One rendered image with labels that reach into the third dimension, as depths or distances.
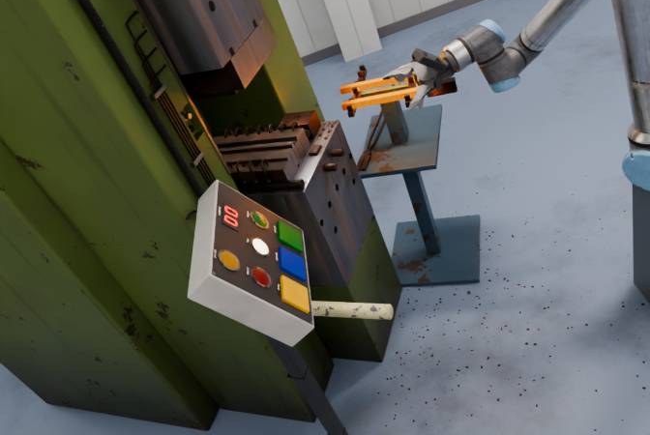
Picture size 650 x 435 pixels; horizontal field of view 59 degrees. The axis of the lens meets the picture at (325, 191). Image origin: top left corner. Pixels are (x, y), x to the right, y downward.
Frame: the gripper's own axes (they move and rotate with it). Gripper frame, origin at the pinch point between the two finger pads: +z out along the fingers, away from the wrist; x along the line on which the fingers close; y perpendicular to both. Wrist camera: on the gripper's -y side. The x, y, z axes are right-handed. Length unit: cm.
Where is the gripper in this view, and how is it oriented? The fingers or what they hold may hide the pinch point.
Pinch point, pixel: (394, 93)
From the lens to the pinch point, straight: 179.5
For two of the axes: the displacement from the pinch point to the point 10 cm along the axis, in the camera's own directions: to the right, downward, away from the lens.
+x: -4.6, -7.3, 5.1
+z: -8.3, 5.6, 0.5
